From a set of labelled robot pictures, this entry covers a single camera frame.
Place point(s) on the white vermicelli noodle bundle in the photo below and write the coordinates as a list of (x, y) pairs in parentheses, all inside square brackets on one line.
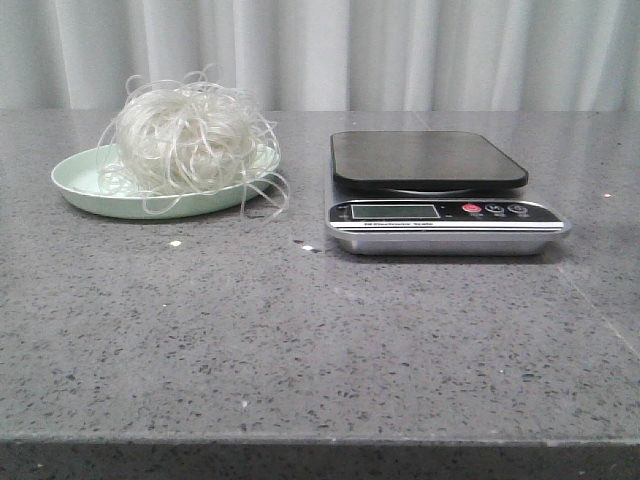
[(190, 136)]

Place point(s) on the silver black kitchen scale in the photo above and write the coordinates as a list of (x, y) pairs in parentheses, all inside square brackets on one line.
[(432, 193)]

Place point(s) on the white pleated curtain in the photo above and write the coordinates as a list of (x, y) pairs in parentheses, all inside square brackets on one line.
[(329, 55)]

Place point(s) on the light green round plate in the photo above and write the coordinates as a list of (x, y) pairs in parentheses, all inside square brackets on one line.
[(78, 179)]

